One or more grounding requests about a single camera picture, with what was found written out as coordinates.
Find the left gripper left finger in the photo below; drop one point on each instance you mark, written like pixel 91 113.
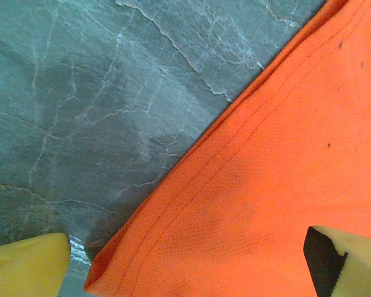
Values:
pixel 24 269

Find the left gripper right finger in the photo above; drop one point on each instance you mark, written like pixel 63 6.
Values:
pixel 358 269

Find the orange t-shirt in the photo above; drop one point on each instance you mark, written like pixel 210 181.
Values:
pixel 266 170

